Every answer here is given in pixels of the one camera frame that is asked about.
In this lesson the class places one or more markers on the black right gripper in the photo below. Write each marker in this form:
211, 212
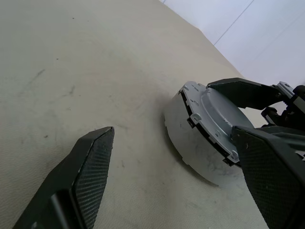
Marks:
293, 109

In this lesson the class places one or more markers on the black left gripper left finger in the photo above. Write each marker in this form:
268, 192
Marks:
71, 181

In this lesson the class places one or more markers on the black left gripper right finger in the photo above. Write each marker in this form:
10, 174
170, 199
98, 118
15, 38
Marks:
274, 176

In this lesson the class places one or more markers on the silver motor lid circuit board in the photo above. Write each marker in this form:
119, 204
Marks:
214, 112

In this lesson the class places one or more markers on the silver motor housing copper coils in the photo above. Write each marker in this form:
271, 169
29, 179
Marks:
188, 148

